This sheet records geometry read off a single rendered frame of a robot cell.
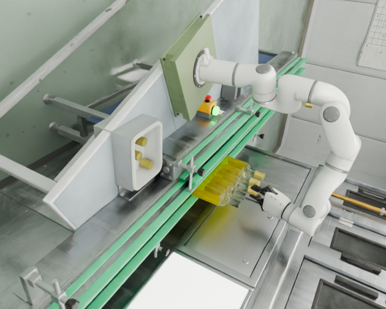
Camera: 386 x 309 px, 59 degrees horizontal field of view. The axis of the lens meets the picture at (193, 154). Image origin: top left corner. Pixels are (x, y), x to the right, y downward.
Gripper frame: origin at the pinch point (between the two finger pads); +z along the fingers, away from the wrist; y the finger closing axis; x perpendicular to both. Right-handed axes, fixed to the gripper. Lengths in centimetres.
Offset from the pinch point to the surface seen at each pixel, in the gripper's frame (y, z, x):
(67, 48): 43, 94, 29
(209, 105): 22.2, 39.6, -11.4
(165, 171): 10.1, 25.9, 28.2
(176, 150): 15.6, 28.2, 19.9
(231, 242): -12.4, -4.6, 19.3
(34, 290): 12, 8, 88
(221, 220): -12.5, 6.4, 13.0
